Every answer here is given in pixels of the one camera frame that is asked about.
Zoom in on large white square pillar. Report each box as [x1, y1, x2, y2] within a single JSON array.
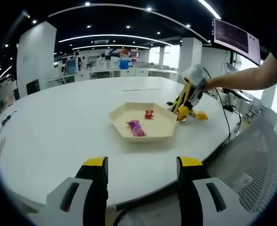
[[16, 21, 57, 97]]

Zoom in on white mesh office chair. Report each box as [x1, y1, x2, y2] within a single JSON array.
[[209, 114, 277, 226]]

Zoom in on hanging dark screen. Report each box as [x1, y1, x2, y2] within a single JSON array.
[[212, 18, 262, 66]]

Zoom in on thin black tool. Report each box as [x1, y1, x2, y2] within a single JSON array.
[[1, 110, 17, 126]]

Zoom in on cream plastic food tongs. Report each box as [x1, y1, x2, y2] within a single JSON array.
[[170, 78, 192, 114]]

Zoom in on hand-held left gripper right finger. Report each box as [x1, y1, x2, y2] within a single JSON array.
[[177, 156, 245, 226]]

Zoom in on purple food snack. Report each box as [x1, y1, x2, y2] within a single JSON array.
[[126, 119, 147, 137]]

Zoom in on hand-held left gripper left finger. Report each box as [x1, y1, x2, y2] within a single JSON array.
[[46, 155, 109, 226]]

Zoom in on cream hexagonal container tray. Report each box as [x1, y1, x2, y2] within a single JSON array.
[[108, 101, 178, 144]]

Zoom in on black cable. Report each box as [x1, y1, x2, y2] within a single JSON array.
[[202, 67, 232, 143]]

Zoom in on light blue cabinet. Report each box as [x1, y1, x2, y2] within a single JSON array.
[[65, 58, 79, 75]]

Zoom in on white cabinet row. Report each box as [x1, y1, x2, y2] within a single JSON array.
[[48, 66, 178, 83]]

